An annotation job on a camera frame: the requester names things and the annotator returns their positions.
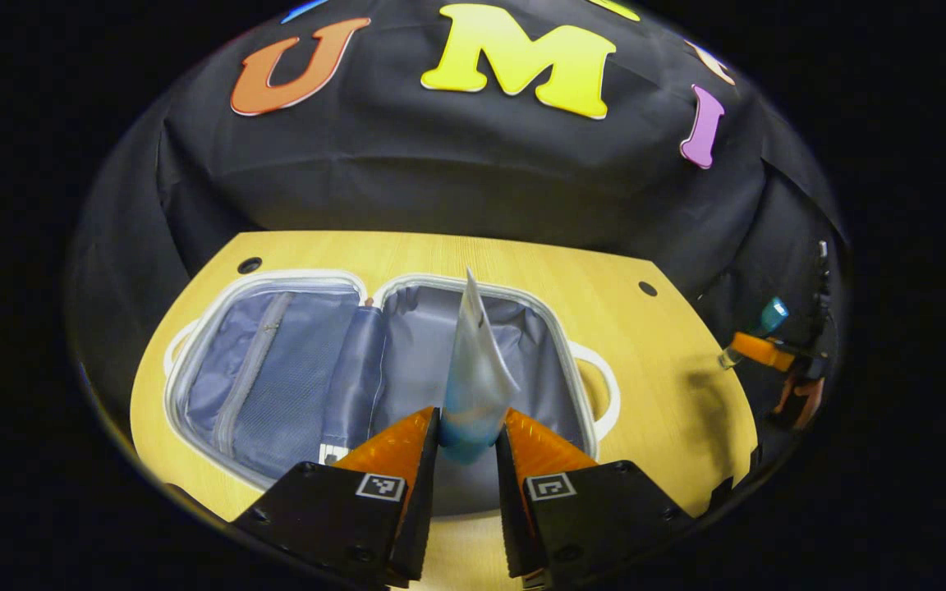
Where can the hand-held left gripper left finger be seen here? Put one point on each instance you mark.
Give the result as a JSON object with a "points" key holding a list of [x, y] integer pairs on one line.
{"points": [[420, 501]]}

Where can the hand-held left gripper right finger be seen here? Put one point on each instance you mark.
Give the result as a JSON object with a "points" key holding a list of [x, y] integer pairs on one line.
{"points": [[510, 509]]}

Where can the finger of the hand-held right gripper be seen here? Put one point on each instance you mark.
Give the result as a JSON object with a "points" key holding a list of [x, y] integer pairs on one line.
{"points": [[801, 402], [760, 350]]}

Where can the white blue cream tube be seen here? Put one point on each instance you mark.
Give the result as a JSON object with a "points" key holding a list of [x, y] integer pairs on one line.
{"points": [[473, 386]]}

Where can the white suitcase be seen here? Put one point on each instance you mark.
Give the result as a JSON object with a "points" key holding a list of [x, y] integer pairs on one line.
{"points": [[292, 386]]}

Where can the black backdrop cloth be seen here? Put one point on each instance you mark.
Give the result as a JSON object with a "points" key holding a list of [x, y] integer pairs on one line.
{"points": [[440, 172]]}

